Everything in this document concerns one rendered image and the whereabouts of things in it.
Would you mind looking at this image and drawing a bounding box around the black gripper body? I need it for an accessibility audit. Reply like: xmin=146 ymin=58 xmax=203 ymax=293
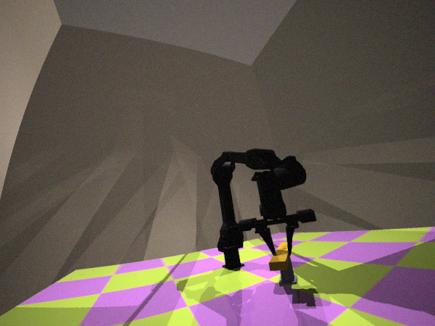
xmin=238 ymin=191 xmax=316 ymax=232

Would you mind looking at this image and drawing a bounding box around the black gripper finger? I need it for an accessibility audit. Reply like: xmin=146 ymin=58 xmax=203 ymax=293
xmin=286 ymin=223 xmax=299 ymax=256
xmin=255 ymin=227 xmax=276 ymax=254

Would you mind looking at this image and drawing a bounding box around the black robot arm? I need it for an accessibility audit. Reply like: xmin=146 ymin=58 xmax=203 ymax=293
xmin=211 ymin=149 xmax=307 ymax=270

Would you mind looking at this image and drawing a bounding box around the orange bar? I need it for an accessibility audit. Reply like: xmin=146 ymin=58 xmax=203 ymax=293
xmin=269 ymin=242 xmax=291 ymax=271

